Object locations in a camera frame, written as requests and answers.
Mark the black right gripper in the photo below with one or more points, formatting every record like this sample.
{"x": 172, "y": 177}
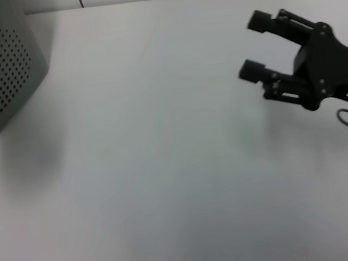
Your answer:
{"x": 329, "y": 64}

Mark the gray perforated storage box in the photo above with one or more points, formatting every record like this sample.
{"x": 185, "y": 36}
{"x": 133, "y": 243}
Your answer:
{"x": 9, "y": 73}

